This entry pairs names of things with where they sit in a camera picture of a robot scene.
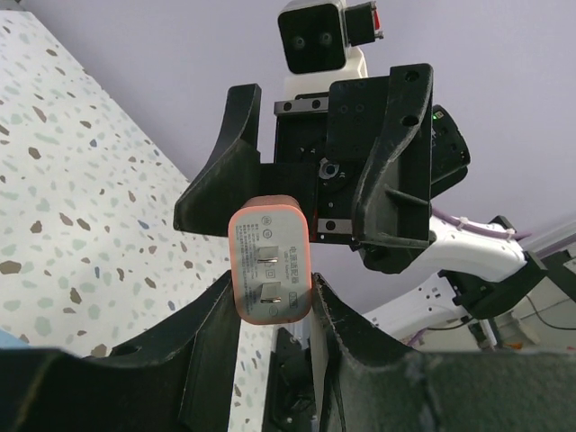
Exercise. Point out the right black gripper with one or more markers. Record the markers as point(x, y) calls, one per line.
point(323, 142)

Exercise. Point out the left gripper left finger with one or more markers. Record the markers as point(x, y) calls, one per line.
point(175, 376)

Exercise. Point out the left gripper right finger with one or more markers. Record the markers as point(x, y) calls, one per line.
point(355, 377)

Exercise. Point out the pink charger plug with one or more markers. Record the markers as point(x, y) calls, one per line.
point(270, 260)

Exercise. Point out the light blue charger plug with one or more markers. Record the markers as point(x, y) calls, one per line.
point(9, 341)

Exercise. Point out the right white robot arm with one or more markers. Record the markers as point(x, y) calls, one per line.
point(479, 270)

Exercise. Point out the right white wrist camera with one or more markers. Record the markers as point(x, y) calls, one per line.
point(322, 43)

